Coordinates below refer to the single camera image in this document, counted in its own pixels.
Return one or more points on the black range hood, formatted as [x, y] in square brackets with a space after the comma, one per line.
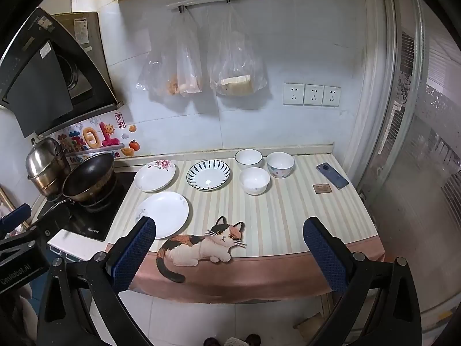
[39, 79]

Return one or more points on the blue smartphone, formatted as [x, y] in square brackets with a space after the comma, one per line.
[333, 176]

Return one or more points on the stainless steel stacked pot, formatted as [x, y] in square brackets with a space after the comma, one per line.
[43, 162]

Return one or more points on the brown label patch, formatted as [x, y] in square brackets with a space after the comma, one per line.
[321, 189]

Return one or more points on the black induction cooktop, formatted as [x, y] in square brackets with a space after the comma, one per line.
[104, 216]

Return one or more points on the colourful wall stickers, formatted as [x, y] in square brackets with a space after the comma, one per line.
[93, 138]

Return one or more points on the person's left forearm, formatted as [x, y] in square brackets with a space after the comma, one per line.
[23, 313]

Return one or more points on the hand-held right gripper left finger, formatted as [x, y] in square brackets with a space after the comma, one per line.
[133, 256]

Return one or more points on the narrow clear plastic bag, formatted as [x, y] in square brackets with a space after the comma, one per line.
[189, 65]

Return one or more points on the dark shoe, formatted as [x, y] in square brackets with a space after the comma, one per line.
[253, 340]
[211, 342]

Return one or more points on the white wall outlet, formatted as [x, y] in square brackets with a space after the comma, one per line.
[331, 96]
[294, 94]
[314, 95]

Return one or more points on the white bowl with dark rim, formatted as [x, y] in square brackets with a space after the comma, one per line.
[248, 158]

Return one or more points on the cardboard piece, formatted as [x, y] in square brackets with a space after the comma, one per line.
[309, 326]

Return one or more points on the blue striped plate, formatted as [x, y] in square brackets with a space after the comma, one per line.
[208, 175]

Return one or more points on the pink floral white plate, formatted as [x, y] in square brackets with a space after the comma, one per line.
[155, 176]

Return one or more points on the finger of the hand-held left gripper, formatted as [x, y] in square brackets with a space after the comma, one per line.
[16, 214]
[54, 221]

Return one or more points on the dark wok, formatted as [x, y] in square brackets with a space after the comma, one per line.
[88, 176]

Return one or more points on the floral patterned bowl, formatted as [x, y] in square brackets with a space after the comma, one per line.
[280, 165]

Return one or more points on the silver wall hook rail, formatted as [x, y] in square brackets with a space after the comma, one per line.
[187, 3]

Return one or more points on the clear bag with pale block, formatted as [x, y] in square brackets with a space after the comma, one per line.
[236, 68]

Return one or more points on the plain white plate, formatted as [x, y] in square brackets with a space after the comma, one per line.
[167, 212]

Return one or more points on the white bowl with blue rim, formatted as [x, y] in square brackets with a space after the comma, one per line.
[255, 182]

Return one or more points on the striped tablecloth with cat print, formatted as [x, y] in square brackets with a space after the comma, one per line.
[284, 223]

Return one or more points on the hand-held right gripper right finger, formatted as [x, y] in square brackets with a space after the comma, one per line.
[324, 256]

